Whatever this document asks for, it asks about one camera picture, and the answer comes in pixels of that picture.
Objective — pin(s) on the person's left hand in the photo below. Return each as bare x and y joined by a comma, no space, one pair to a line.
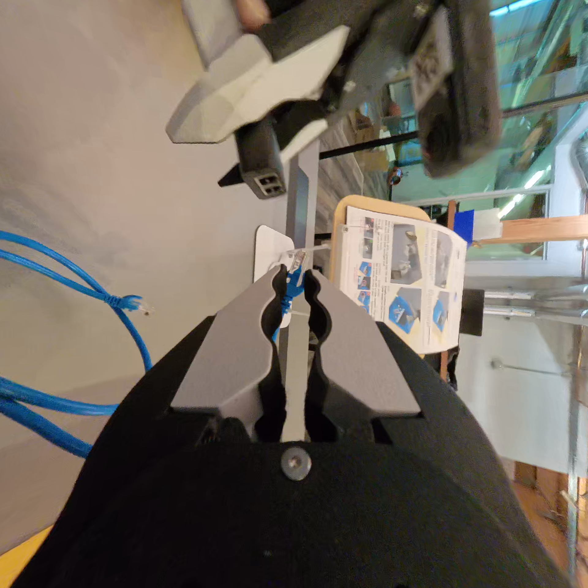
255,13

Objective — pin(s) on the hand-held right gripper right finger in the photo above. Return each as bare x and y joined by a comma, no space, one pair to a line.
367,372

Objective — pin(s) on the light wooden side table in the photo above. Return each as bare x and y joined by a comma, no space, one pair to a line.
340,216

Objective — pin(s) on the wooden beam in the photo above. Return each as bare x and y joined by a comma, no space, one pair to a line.
542,228

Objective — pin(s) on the blue box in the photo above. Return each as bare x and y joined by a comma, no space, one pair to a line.
464,225

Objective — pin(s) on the black ethernet adapter box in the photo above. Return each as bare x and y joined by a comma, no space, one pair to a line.
259,151

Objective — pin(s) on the black square panel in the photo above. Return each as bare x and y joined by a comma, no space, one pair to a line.
473,312

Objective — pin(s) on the metal rail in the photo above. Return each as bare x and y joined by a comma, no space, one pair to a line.
528,312

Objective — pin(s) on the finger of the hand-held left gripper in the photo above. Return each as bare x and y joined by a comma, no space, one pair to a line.
220,105
305,135

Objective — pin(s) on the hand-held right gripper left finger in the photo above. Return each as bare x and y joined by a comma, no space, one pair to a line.
225,367

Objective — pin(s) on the printed instruction sheet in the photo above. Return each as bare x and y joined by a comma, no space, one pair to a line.
413,285

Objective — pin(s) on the black metal pole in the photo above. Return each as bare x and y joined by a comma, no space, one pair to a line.
367,146

